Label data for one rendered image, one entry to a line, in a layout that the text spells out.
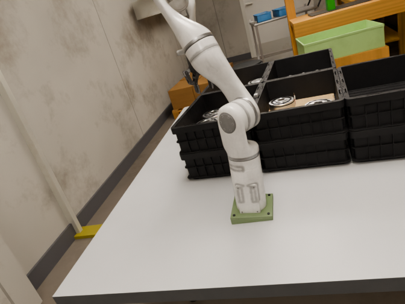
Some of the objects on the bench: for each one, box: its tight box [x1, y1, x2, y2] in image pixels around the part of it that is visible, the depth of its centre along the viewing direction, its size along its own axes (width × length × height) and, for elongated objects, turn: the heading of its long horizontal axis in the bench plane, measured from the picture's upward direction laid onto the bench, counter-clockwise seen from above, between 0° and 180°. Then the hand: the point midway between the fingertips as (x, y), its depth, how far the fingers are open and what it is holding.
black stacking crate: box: [180, 138, 263, 179], centre depth 142 cm, size 40×30×12 cm
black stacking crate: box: [258, 118, 351, 171], centre depth 132 cm, size 40×30×12 cm
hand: (204, 87), depth 137 cm, fingers open, 5 cm apart
